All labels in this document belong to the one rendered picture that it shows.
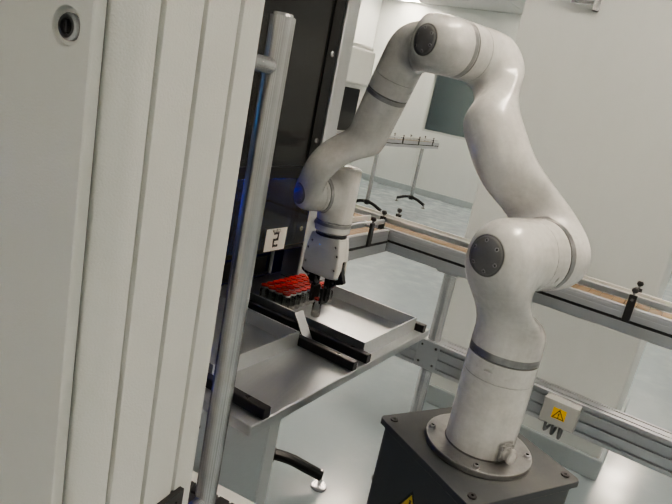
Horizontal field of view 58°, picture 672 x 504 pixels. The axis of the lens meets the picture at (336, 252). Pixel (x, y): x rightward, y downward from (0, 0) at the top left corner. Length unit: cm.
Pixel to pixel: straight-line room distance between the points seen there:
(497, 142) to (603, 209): 175
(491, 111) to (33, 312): 79
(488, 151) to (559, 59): 181
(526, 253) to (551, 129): 190
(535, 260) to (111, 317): 64
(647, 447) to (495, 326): 138
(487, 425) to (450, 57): 62
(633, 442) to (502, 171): 147
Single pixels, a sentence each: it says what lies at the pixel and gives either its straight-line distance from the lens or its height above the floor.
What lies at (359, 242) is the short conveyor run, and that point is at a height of 91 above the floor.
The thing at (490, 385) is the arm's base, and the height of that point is 101.
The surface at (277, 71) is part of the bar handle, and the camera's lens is 61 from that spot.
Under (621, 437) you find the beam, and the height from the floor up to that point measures 49.
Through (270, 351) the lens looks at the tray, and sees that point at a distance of 124.
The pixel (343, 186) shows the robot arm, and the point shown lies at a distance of 137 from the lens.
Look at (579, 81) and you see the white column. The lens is 281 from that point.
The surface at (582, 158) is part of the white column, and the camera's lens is 278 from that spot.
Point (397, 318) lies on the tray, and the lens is 156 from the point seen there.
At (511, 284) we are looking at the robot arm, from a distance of 94.
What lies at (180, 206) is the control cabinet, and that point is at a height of 131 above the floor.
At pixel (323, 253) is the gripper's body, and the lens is 142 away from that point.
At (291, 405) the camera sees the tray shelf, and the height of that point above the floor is 88.
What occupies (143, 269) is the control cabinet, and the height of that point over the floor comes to 126.
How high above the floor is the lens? 142
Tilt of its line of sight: 15 degrees down
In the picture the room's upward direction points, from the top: 11 degrees clockwise
